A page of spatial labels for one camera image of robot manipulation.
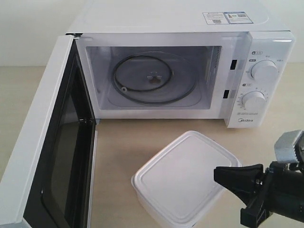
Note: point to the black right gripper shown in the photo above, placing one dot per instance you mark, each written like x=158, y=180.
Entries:
x=277, y=190

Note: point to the white plastic lidded container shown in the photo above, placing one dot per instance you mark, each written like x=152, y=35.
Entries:
x=176, y=186

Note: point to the white microwave door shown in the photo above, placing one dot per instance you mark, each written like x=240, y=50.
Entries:
x=48, y=181

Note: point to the white Midea microwave body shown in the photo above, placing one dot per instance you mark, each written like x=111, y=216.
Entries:
x=159, y=59

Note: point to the lower white timer knob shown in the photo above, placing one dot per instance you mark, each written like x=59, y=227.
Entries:
x=254, y=100

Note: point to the upper white control knob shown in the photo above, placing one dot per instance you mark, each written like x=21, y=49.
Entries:
x=265, y=70

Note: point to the warning label sticker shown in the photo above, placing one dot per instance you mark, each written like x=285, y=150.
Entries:
x=232, y=17

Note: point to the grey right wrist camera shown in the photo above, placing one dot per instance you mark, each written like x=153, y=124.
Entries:
x=289, y=148

